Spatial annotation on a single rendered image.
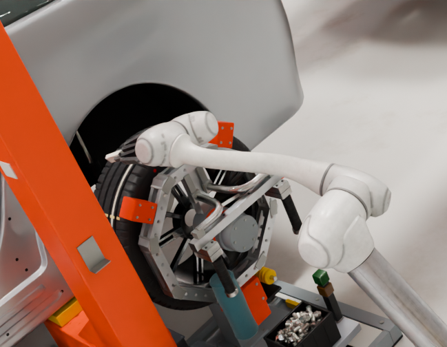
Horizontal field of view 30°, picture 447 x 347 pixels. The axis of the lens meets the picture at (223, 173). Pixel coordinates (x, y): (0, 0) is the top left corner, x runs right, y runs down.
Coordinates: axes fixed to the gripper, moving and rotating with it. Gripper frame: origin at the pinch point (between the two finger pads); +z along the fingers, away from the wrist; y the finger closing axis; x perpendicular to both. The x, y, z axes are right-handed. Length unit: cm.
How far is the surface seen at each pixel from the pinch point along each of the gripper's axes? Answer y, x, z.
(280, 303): 1, -117, 16
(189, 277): -14, -58, 14
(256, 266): -9, -68, -9
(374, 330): -12, -128, -24
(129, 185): -5.4, -9.5, 1.2
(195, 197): -4.1, -26.5, -13.0
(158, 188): -6.4, -13.8, -8.1
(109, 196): -6.2, -10.9, 12.2
